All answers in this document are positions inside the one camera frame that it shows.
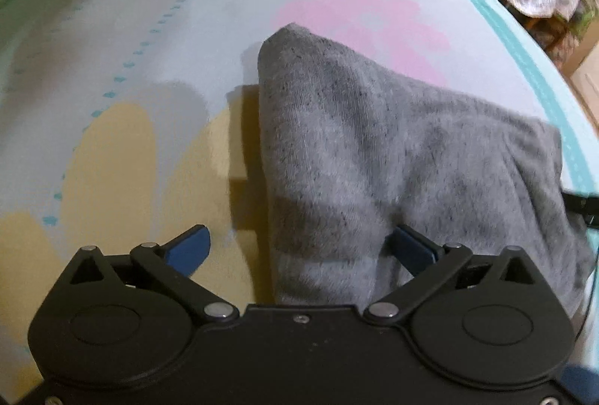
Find grey pants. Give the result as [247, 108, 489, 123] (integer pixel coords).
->
[257, 23, 596, 317]

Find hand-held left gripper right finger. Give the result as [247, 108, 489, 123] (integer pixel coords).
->
[362, 224, 537, 324]

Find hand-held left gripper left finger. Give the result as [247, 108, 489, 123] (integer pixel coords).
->
[69, 224, 240, 322]

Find pastel printed bed sheet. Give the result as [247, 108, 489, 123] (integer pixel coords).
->
[0, 0, 599, 405]

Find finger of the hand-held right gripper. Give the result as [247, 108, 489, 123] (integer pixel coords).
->
[560, 192, 599, 229]

